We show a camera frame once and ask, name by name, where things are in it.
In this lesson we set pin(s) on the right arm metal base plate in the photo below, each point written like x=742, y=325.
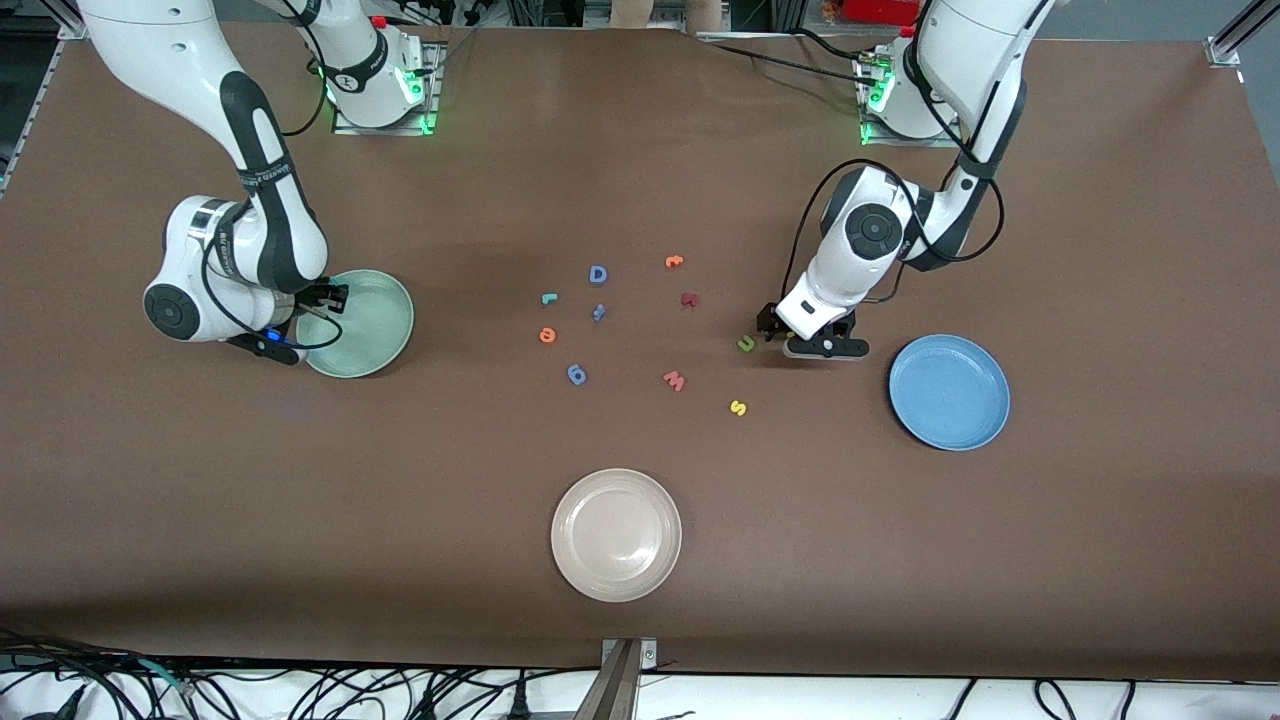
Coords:
x=432, y=100

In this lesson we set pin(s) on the black power plug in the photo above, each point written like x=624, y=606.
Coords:
x=518, y=705

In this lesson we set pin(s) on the beige plate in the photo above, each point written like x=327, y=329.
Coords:
x=616, y=535

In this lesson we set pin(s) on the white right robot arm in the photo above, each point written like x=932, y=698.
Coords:
x=170, y=50

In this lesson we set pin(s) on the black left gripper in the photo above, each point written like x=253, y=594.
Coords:
x=769, y=321

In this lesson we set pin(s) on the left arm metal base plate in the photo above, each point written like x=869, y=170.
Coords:
x=880, y=135

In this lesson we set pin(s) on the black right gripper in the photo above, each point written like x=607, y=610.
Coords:
x=316, y=297

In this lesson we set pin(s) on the person legs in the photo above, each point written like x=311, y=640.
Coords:
x=650, y=10

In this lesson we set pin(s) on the pink letter W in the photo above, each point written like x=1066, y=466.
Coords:
x=675, y=382

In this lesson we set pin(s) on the red box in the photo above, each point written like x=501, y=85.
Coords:
x=880, y=10

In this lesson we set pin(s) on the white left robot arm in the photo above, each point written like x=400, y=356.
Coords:
x=970, y=50

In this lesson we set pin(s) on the aluminium frame rail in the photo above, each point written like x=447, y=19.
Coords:
x=1225, y=45
x=70, y=25

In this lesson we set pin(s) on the blue plate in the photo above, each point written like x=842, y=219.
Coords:
x=949, y=392

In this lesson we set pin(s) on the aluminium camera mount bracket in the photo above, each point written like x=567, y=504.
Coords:
x=620, y=680

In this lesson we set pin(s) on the light green plate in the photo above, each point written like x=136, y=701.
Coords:
x=370, y=330

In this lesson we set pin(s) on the blue letter g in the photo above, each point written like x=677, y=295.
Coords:
x=578, y=382

